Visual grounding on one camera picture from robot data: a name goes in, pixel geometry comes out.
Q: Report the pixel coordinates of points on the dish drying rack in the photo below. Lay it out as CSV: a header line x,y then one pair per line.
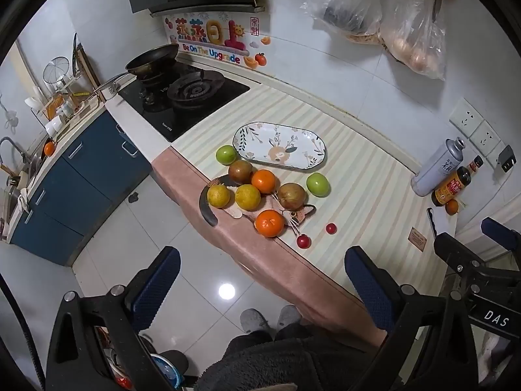
x,y
63,80

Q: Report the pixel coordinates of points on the red cherry tomato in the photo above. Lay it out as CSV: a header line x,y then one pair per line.
x,y
303,241
331,228

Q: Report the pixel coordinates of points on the black gas stove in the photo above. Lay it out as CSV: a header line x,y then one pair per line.
x,y
180,98

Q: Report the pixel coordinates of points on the yellow lemon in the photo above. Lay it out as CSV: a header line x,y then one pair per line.
x,y
218,196
247,197

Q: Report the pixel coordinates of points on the orange on far counter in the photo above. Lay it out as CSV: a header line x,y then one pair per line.
x,y
49,148

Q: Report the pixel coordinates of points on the white wall sockets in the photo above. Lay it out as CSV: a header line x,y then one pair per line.
x,y
477,130

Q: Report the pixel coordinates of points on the dark sauce bottle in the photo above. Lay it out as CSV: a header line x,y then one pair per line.
x,y
455,182

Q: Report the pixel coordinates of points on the colourful wall sticker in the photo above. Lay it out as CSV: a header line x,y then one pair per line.
x,y
232,37

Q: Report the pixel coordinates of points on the brown red apple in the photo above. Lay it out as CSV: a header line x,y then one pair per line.
x,y
240,172
292,196

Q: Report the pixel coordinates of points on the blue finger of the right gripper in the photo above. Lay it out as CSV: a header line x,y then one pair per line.
x,y
507,238

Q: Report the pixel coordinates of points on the striped cat table mat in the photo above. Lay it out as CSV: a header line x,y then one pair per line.
x,y
371,202

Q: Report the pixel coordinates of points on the orange tangerine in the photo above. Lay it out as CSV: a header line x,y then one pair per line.
x,y
269,223
264,180

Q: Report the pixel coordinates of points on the plastic bag with dark contents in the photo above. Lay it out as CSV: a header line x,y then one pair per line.
x,y
354,18

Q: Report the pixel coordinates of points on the white spray can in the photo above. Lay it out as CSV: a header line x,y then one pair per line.
x,y
438,167

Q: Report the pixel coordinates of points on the plastic bag with eggs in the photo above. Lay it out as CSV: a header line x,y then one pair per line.
x,y
414,33

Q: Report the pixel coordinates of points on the blue kitchen cabinet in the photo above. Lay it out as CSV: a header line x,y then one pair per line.
x,y
83,187

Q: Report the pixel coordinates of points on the black plug adapter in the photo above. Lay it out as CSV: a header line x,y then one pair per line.
x,y
506,159

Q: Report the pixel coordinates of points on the green apple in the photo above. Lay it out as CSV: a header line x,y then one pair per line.
x,y
318,185
226,155

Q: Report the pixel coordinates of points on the oval floral ceramic plate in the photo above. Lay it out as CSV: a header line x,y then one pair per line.
x,y
279,145

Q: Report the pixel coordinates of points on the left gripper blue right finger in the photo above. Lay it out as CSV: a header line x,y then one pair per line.
x,y
375,287

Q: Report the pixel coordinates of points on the small orange by bottles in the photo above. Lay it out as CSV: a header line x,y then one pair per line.
x,y
451,207

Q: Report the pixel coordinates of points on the black frying pan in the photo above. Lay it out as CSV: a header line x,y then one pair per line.
x,y
148,65

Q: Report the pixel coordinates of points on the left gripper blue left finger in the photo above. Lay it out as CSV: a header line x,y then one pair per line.
x,y
152,285

